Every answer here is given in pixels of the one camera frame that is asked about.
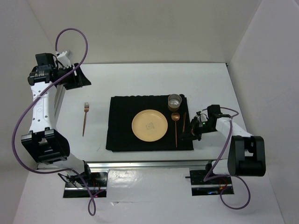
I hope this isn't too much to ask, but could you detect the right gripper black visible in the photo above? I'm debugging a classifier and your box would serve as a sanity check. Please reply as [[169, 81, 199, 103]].
[[178, 116, 216, 140]]

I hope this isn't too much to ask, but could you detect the copper knife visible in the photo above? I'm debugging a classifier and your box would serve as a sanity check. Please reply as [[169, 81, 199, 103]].
[[182, 112, 187, 132]]

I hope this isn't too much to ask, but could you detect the copper spoon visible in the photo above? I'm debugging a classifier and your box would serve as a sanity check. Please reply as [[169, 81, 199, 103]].
[[171, 112, 180, 147]]

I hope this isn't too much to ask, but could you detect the copper fork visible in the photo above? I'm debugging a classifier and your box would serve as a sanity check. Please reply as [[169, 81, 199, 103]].
[[82, 102, 90, 137]]

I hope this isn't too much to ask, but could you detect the metal cup copper base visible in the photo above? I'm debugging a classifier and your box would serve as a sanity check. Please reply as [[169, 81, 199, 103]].
[[168, 94, 182, 112]]

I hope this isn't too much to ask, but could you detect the yellow plate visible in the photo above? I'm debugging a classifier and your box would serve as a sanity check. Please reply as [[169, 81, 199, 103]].
[[131, 110, 168, 142]]

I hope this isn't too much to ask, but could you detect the black cloth placemat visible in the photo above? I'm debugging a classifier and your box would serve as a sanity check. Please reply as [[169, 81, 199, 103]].
[[106, 95, 193, 152]]

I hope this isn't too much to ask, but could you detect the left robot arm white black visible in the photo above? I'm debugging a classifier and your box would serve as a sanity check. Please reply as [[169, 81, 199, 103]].
[[21, 51, 93, 186]]

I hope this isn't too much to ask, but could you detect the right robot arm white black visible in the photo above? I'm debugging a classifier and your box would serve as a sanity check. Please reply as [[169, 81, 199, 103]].
[[179, 105, 266, 183]]

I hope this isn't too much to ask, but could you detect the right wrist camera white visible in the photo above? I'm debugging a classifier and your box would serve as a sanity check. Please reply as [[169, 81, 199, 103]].
[[196, 111, 208, 122]]

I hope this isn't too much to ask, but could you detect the aluminium front rail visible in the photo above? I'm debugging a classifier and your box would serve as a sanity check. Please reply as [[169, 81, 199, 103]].
[[88, 160, 212, 172]]

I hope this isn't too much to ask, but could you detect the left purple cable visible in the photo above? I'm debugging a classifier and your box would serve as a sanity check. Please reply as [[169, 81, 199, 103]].
[[11, 28, 97, 217]]

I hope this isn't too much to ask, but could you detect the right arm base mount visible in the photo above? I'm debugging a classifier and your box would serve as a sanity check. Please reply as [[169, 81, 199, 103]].
[[185, 170, 234, 196]]

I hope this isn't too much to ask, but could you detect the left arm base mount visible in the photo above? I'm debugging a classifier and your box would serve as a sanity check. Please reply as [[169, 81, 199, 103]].
[[58, 171, 108, 198]]

